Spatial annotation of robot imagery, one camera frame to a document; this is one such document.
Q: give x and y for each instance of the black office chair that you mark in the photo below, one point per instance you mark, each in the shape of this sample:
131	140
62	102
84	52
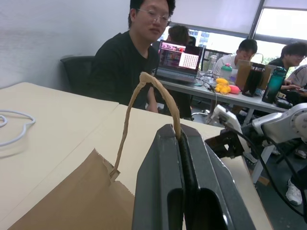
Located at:
76	72

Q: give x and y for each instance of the shaker bottle with green lid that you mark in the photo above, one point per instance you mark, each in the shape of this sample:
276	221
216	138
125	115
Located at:
226	71

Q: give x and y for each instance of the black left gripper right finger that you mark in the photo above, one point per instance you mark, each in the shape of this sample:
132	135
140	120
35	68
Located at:
211	177

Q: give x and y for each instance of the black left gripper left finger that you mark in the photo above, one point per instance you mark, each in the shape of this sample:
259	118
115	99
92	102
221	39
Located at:
156	179

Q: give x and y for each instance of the yellow plush toy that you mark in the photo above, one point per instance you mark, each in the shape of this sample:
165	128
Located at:
221	86

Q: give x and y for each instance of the dark-haired person behind laptop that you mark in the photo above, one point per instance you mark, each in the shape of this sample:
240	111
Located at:
178	33

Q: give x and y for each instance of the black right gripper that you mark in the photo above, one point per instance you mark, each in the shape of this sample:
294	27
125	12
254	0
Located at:
227	143

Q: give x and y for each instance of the person in white shirt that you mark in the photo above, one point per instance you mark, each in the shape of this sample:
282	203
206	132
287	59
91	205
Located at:
225	62

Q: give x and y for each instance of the grey office desk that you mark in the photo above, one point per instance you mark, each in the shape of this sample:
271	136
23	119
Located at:
189	89

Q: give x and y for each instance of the tall brown paper bag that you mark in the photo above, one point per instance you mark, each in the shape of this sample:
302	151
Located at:
242	72

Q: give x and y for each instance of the teal water bottle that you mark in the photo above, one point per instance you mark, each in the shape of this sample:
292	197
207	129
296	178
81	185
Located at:
273	86

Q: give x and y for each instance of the open grey laptop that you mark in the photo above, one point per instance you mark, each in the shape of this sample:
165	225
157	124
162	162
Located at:
177	57

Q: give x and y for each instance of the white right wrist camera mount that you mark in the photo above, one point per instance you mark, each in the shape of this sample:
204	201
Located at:
227	117

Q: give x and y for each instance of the black tumbler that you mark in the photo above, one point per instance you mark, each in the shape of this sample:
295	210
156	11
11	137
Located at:
250	82

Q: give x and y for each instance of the white sneaker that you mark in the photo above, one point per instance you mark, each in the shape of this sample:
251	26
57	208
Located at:
293	192

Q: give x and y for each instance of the curly-haired person with glasses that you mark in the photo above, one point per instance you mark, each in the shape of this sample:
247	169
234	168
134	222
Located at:
293	54

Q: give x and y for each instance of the person in black t-shirt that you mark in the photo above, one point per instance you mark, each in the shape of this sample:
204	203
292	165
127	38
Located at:
120	67

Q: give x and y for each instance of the pink plush toy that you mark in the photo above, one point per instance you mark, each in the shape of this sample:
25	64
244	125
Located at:
234	89

